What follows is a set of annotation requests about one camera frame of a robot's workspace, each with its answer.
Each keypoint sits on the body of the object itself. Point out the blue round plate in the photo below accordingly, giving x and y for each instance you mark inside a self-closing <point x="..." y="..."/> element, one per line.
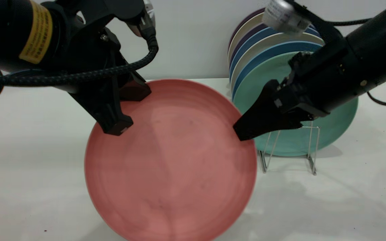
<point x="253" y="57"/>
<point x="253" y="36"/>

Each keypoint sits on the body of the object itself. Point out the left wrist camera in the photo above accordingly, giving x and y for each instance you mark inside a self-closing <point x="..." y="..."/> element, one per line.
<point x="146" y="13"/>

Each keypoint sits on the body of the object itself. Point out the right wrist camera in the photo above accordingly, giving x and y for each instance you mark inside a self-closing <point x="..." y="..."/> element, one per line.
<point x="283" y="16"/>

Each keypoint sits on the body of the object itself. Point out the pink round plate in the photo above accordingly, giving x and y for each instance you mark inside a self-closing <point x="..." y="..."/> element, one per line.
<point x="173" y="174"/>

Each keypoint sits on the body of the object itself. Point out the beige round plate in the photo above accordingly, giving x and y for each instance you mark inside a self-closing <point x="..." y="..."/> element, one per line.
<point x="253" y="47"/>
<point x="253" y="21"/>

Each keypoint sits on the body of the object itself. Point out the dark purple round plate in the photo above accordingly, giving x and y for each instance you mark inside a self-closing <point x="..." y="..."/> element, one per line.
<point x="253" y="29"/>
<point x="251" y="15"/>

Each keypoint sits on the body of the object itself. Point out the green round plate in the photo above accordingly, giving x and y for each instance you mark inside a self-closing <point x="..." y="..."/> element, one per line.
<point x="313" y="140"/>

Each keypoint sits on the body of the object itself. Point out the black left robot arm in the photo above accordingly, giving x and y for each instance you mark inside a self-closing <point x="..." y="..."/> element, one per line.
<point x="5" y="33"/>

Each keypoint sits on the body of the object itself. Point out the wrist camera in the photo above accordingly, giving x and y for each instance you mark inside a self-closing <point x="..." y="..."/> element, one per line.
<point x="283" y="16"/>
<point x="146" y="13"/>

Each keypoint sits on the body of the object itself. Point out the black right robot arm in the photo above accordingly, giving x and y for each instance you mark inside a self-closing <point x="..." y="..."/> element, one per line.
<point x="380" y="43"/>

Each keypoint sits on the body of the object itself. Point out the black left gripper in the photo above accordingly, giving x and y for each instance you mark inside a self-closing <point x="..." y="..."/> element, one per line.
<point x="92" y="36"/>

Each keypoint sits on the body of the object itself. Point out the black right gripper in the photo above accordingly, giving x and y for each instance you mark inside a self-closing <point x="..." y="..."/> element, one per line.
<point x="320" y="83"/>

